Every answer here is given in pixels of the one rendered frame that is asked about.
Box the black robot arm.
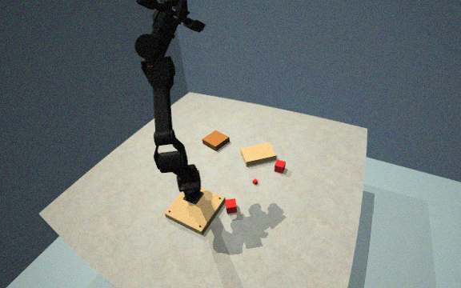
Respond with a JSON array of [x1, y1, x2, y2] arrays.
[[134, 34, 204, 204]]

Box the red square block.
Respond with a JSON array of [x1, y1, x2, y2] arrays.
[[225, 199, 237, 214], [274, 160, 286, 173]]

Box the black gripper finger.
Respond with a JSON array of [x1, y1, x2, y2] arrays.
[[174, 0, 190, 14], [159, 0, 179, 7]]

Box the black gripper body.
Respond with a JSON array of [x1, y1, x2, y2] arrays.
[[136, 0, 206, 42]]

